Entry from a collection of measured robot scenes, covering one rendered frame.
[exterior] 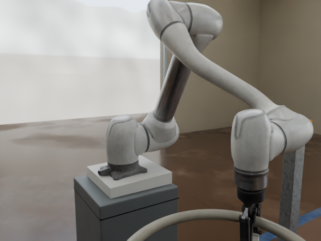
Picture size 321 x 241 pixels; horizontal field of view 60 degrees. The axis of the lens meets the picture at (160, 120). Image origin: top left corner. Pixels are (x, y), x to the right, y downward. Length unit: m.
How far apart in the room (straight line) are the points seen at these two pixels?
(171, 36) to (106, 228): 0.81
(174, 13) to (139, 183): 0.74
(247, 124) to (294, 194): 1.17
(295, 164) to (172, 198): 0.78
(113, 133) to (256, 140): 0.75
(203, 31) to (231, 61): 6.33
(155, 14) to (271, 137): 0.57
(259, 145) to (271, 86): 7.21
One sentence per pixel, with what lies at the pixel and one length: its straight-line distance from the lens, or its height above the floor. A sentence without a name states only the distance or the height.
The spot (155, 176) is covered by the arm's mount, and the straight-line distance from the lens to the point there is 1.34.
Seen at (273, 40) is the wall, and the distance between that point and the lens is 8.00.
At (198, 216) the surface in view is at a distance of 0.88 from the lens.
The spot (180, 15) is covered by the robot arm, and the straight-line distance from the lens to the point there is 1.04.
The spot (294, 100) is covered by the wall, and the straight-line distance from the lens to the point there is 7.57.
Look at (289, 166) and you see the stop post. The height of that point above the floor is 0.80.
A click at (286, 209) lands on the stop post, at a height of 0.54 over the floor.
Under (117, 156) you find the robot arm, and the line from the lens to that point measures 1.33.
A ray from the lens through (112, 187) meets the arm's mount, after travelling 1.26.
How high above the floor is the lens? 1.33
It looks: 9 degrees down
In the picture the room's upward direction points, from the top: straight up
